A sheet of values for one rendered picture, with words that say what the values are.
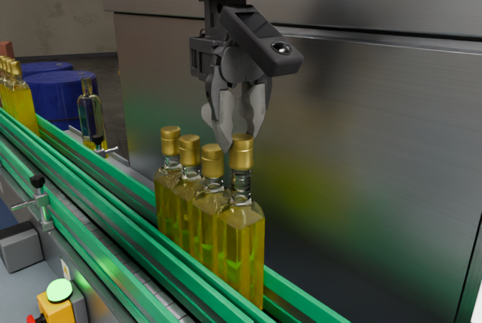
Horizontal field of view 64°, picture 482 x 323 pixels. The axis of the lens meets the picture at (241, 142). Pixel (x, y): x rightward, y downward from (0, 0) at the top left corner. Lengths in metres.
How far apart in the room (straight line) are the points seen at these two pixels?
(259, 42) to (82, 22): 9.42
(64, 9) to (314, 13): 9.32
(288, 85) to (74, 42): 9.33
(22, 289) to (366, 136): 0.83
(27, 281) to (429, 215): 0.88
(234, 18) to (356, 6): 0.17
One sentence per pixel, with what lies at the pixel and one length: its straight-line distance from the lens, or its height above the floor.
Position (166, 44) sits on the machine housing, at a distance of 0.92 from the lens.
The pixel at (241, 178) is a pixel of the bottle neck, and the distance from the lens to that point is 0.55.
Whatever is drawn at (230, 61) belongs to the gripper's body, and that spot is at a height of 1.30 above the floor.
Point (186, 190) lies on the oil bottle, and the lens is 0.64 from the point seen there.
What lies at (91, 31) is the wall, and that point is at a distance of 9.84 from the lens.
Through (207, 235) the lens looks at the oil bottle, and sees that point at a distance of 0.62.
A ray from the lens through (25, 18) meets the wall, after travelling 9.86.
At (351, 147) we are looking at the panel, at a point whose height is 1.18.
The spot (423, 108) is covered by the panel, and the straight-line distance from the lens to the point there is 0.51.
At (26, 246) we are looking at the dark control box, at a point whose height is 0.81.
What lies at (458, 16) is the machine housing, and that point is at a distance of 0.50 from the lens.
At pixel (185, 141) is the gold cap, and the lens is 0.62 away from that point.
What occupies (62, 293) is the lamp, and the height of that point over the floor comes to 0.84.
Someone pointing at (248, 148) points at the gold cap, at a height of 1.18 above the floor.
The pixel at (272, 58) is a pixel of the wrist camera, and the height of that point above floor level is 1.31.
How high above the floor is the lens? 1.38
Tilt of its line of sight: 21 degrees down
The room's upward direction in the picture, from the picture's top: straight up
